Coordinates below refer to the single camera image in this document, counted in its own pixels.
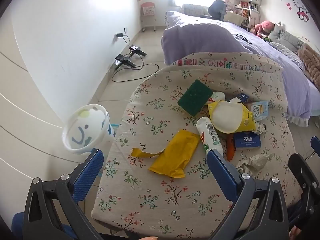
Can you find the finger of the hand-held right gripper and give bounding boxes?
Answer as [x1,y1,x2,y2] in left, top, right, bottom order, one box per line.
[288,152,320,205]
[310,136,320,157]

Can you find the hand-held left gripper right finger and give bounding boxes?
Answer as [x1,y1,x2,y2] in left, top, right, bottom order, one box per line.
[206,149,290,240]

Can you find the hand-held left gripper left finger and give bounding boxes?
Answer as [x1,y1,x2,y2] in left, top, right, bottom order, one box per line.
[22,149,104,240]

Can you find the small blue box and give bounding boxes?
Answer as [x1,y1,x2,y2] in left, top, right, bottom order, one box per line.
[232,131,262,150]

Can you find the orange wrapper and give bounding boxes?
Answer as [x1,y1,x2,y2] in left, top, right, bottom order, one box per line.
[226,134,236,161]

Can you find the crumpled tissue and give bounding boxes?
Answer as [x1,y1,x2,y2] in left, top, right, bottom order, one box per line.
[235,152,274,174]

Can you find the white plastic bottle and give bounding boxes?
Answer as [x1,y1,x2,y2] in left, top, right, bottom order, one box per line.
[196,116,224,155]

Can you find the yellow torn wrapper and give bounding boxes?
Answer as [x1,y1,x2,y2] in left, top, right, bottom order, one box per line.
[131,129,200,178]

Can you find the silver foil wrapper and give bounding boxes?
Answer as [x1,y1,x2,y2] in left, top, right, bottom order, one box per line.
[254,121,267,134]

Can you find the white round pad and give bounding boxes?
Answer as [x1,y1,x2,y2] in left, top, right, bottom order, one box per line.
[211,101,243,134]

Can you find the yellow snack bag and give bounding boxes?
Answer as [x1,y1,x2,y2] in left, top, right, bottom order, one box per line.
[207,100,257,133]

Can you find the light blue packet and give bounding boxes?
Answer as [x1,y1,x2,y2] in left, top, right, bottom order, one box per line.
[250,100,269,122]

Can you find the floral tablecloth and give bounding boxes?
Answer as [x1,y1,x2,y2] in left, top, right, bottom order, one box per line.
[90,52,304,240]

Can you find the white crumpled wrapper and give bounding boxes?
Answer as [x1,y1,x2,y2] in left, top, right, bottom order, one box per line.
[206,91,226,105]

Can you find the green scouring sponge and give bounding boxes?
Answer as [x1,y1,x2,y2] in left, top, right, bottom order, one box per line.
[177,79,214,117]

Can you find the brown plush pillow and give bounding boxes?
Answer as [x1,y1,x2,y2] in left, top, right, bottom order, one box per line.
[297,43,320,80]

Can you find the person's blue pants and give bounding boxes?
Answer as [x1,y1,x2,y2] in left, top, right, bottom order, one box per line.
[11,212,75,240]

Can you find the lavender pillow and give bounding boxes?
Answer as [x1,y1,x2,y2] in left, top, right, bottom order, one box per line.
[269,42,307,70]

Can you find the grey pillow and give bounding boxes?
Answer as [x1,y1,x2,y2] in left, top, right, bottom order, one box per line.
[269,26,304,52]

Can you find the black power adapter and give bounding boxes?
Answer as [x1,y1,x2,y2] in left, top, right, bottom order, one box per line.
[114,54,137,68]
[129,45,147,57]

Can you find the cherry print cloth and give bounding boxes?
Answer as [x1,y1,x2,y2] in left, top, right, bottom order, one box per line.
[175,52,284,73]

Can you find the black eyeglasses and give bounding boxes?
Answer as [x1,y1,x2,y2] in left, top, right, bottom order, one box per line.
[236,33,253,44]

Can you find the pink plush toy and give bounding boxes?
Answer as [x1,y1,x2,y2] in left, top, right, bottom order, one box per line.
[251,20,275,37]

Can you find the purple bed blanket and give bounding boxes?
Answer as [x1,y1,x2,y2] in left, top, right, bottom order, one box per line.
[161,10,320,124]

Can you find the white bookshelf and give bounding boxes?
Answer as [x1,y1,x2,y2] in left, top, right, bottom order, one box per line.
[234,0,262,29]

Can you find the blue office chair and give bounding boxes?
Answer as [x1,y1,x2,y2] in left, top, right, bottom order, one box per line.
[207,0,228,20]

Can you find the grey patterned cushion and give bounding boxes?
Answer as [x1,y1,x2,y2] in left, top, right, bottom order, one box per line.
[181,4,213,18]

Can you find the pink small stand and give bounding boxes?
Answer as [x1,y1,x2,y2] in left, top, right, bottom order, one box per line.
[140,2,157,32]

